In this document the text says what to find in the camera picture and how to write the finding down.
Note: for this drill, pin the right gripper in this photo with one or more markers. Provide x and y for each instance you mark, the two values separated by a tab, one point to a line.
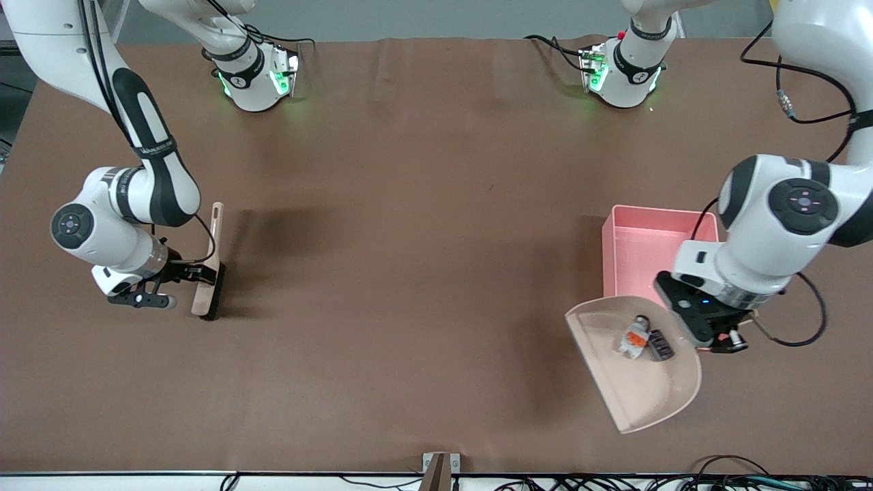
179	271

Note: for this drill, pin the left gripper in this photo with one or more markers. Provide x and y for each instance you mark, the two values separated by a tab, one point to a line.
738	318

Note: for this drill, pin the wooden hand brush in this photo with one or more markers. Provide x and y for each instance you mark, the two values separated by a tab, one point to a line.
215	232

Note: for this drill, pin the dark rectangular electronic component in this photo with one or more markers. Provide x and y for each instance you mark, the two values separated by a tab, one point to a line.
660	346

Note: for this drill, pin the white green electronic scrap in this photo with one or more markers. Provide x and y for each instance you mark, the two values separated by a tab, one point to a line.
634	335

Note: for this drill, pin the beige plastic dustpan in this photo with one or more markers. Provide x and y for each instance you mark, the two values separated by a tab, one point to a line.
634	389

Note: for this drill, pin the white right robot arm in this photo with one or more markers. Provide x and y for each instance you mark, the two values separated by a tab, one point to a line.
102	225

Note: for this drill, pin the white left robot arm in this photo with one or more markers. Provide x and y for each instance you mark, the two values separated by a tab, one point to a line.
805	204

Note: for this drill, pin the pink plastic bin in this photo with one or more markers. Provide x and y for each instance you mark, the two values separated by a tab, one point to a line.
634	252

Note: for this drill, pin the brown table cloth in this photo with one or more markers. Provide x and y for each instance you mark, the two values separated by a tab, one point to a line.
409	204

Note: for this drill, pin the aluminium frame post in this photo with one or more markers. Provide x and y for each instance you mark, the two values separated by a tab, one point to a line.
8	48

